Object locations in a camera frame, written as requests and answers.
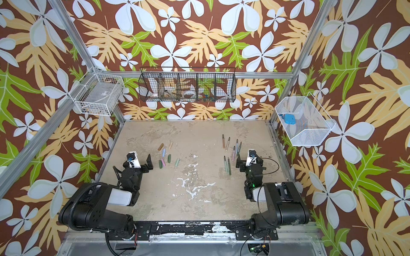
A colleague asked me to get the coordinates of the light green pen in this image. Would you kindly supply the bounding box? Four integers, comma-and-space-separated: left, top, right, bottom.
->
224, 156, 228, 174

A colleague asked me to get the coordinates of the beige pen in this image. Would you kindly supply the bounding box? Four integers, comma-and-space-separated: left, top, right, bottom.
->
225, 137, 230, 150

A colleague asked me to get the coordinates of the pink pen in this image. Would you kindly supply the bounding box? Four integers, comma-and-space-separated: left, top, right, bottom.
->
232, 146, 237, 162

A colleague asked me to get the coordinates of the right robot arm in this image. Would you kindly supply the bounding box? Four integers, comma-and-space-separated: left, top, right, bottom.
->
236, 150, 310, 240

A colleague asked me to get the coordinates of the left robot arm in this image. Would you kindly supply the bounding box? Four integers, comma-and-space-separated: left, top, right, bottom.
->
58, 151, 153, 238

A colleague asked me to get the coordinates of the blue object in basket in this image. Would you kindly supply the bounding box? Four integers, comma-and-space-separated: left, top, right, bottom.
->
279, 114, 296, 125

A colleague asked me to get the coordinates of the white mesh basket right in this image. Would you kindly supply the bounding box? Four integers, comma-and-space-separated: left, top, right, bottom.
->
275, 93, 336, 147

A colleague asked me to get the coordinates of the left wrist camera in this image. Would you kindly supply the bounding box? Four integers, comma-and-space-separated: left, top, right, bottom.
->
126, 151, 141, 169

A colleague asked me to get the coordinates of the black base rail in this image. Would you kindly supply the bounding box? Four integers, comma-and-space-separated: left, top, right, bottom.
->
108, 220, 278, 242

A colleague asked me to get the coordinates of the white wire basket left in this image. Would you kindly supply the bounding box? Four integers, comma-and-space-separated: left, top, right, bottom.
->
72, 71, 124, 116

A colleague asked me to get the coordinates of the black wire basket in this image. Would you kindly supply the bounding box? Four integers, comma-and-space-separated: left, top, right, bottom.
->
137, 67, 237, 102

